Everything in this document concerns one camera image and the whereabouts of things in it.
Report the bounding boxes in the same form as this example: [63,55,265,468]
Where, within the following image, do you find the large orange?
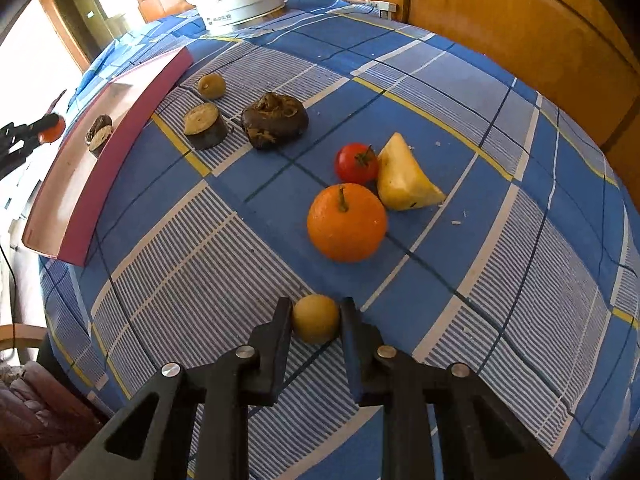
[306,183,389,264]

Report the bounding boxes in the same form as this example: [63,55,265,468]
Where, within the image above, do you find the red tomato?
[334,143,379,186]

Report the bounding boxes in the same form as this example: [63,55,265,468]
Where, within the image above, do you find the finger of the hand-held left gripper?
[0,114,60,178]

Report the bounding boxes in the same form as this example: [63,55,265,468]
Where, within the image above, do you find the pink shallow box tray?
[21,49,195,267]

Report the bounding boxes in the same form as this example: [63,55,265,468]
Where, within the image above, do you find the yellow apple wedge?
[376,132,447,212]

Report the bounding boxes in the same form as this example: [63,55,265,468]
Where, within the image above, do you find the wooden framed window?
[0,0,146,86]

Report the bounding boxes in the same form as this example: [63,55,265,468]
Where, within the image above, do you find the blue plaid tablecloth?
[37,0,640,480]

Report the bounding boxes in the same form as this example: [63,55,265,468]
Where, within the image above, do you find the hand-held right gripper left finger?
[57,297,293,480]

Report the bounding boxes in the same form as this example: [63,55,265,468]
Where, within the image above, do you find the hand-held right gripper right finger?
[340,297,571,480]

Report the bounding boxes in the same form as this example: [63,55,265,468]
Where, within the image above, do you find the thin black cable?
[0,242,22,361]

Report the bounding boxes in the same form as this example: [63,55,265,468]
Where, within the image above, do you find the small orange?
[39,117,66,143]

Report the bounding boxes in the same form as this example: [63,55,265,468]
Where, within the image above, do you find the small round tan longan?
[292,294,342,345]
[197,73,226,100]

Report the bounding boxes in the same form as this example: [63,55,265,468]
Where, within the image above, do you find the wooden chair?
[0,324,45,350]

